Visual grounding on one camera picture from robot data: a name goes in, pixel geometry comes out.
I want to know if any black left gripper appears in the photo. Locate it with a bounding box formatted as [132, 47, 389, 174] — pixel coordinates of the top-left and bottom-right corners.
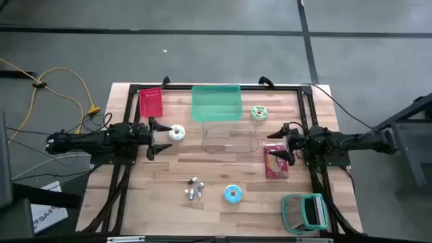
[134, 116, 174, 162]

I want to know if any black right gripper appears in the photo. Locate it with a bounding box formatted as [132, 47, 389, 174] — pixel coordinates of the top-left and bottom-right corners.
[266, 121, 308, 167]

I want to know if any white frosted donut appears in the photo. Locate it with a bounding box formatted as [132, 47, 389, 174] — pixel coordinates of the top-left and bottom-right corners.
[167, 124, 186, 142]

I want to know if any red snack packet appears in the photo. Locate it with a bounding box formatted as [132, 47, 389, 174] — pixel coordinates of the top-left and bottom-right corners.
[263, 142, 290, 180]

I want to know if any clear plastic bin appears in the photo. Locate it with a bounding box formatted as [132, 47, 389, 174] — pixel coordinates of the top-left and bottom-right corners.
[201, 118, 260, 155]

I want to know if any blue frosted donut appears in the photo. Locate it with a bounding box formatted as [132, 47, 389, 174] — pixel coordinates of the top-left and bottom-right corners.
[223, 184, 244, 205]

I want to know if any red plastic basket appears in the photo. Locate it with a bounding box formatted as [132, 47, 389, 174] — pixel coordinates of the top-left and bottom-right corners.
[138, 86, 164, 119]

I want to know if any green frosted donut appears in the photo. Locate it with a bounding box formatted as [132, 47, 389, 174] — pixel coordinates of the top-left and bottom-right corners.
[250, 105, 269, 122]

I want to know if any green translucent plastic bin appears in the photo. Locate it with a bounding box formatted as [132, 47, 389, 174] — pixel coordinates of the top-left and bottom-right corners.
[190, 84, 244, 123]

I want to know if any green mesh pencil holder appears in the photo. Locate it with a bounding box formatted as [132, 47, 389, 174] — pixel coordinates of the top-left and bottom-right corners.
[281, 193, 329, 236]

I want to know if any black side table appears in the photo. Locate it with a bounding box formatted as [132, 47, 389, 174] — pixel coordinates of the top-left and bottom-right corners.
[374, 92, 432, 190]

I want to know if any white cardboard box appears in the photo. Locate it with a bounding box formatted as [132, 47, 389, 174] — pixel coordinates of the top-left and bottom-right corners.
[30, 181, 68, 234]

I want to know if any black workstation stand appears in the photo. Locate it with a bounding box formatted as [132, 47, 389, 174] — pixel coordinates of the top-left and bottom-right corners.
[0, 109, 82, 240]

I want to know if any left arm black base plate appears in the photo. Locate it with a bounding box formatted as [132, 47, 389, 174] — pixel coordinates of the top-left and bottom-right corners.
[88, 152, 138, 167]

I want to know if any black aluminium table frame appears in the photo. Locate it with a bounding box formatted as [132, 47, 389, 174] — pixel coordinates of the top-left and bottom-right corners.
[80, 83, 364, 237]

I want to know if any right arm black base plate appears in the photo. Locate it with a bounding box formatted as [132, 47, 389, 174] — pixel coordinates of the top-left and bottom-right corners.
[303, 151, 352, 168]

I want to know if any thin black cable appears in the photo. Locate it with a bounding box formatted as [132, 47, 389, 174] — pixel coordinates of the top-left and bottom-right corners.
[302, 82, 377, 132]

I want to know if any yellow extension cable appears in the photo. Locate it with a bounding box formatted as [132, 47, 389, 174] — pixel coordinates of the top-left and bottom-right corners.
[0, 57, 101, 142]

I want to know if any silver frame bracket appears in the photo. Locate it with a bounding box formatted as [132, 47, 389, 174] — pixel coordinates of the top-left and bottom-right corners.
[107, 236, 146, 243]
[295, 237, 334, 243]

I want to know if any white floor cable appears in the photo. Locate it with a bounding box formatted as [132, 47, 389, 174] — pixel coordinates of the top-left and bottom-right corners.
[11, 153, 92, 182]

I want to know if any black floor cable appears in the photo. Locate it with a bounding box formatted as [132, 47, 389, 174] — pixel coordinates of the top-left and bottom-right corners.
[5, 113, 114, 136]

